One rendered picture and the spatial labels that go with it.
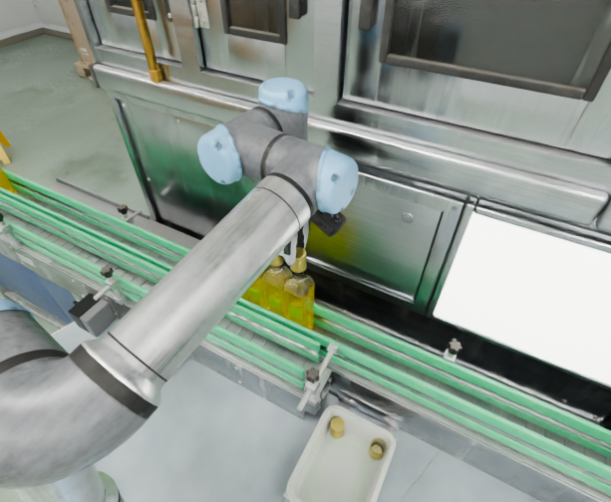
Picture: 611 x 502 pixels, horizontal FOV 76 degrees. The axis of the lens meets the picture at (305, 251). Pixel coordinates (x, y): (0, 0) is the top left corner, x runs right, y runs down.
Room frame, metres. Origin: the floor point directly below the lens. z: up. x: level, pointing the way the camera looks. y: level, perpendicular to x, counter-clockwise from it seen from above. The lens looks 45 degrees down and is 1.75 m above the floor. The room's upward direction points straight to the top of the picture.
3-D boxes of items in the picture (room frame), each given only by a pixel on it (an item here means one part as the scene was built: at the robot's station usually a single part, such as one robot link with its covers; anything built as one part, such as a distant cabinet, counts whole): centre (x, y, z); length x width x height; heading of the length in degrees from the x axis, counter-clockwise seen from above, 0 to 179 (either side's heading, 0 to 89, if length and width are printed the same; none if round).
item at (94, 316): (0.69, 0.63, 0.79); 0.08 x 0.08 x 0.08; 61
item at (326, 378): (0.43, -0.03, 0.85); 0.09 x 0.04 x 0.07; 151
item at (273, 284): (0.60, 0.07, 0.99); 0.06 x 0.06 x 0.21; 62
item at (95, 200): (0.99, 0.55, 0.84); 0.95 x 0.09 x 0.11; 61
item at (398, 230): (0.57, -0.28, 1.15); 0.90 x 0.03 x 0.34; 61
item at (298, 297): (0.58, 0.01, 0.99); 0.06 x 0.06 x 0.21; 63
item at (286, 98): (0.58, 0.03, 1.46); 0.09 x 0.08 x 0.11; 143
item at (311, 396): (0.41, -0.03, 0.95); 0.17 x 0.03 x 0.12; 151
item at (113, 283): (0.66, 0.52, 0.94); 0.07 x 0.04 x 0.13; 151
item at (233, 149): (0.50, 0.08, 1.46); 0.11 x 0.11 x 0.08; 53
